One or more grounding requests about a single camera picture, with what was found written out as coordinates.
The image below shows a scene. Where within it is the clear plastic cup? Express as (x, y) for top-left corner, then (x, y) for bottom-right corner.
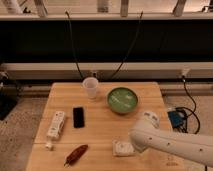
(82, 77), (98, 99)

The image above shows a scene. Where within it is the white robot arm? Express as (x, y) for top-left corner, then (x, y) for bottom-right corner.
(129, 111), (213, 167)

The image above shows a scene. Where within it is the black smartphone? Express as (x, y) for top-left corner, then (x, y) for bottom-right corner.
(73, 107), (85, 128)

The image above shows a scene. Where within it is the right black hanging cable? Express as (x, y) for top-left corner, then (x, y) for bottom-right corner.
(108, 11), (144, 80)

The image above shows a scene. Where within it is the black hanging cable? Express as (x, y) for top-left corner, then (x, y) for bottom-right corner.
(108, 11), (144, 80)
(64, 10), (85, 80)

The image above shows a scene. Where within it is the black floor cable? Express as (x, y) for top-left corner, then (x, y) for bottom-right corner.
(175, 75), (202, 135)

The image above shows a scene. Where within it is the green ceramic bowl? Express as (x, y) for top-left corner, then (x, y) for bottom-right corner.
(107, 87), (138, 114)

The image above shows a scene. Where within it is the white game remote controller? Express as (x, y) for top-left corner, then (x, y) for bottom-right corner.
(47, 111), (66, 139)

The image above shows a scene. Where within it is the black equipment at left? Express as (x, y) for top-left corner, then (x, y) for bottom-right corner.
(0, 71), (21, 121)

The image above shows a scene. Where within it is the blue box on floor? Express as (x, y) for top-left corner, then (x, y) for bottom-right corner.
(168, 111), (183, 128)

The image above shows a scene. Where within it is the left black hanging cable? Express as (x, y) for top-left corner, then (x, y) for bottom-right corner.
(64, 10), (85, 80)

